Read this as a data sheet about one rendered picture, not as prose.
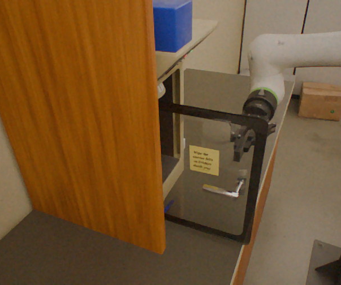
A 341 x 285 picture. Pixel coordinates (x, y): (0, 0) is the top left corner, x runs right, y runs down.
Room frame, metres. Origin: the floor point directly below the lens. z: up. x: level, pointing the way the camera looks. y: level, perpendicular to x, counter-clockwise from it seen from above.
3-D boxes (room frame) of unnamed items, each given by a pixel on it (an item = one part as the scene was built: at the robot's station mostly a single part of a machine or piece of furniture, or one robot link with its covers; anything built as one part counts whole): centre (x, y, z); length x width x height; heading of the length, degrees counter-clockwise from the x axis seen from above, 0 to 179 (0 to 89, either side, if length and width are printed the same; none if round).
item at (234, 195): (0.60, -0.13, 1.20); 0.10 x 0.05 x 0.03; 64
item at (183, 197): (0.66, -0.08, 1.19); 0.30 x 0.01 x 0.40; 64
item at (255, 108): (0.79, -0.24, 1.28); 0.09 x 0.08 x 0.07; 155
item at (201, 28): (0.84, -0.04, 1.46); 0.32 x 0.12 x 0.10; 155
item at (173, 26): (0.75, 0.00, 1.56); 0.10 x 0.10 x 0.09; 65
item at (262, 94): (0.86, -0.28, 1.28); 0.09 x 0.06 x 0.12; 65
